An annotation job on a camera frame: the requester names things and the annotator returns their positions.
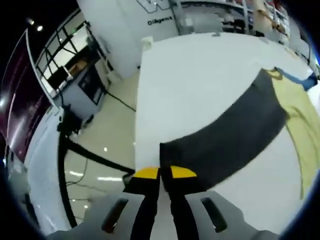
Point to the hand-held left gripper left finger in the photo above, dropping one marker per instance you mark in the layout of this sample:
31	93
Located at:
142	185

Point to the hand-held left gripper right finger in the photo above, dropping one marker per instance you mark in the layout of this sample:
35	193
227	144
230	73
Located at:
182	190

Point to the yellow garment grey blue sleeves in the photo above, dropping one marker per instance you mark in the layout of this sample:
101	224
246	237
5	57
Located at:
225	125

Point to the black desk leg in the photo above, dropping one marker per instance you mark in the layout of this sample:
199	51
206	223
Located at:
62	175

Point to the white side desk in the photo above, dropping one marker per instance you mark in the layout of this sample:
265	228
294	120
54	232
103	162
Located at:
45	162

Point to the dark equipment cabinet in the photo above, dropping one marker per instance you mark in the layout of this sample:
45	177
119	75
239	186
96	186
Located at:
87	95

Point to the cardboard box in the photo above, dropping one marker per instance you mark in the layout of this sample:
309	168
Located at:
77	67

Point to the black monitor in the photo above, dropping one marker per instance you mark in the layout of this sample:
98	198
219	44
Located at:
58	78

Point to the small white object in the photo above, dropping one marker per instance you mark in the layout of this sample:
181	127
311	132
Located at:
147	43

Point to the small pale grey clip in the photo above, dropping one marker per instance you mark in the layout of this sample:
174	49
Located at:
216	34
264	40

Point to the grey metal shelf rack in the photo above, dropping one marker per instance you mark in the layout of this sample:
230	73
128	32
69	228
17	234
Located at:
225	10

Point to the group of ceiling spotlights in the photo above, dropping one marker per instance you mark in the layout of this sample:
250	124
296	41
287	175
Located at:
39	28

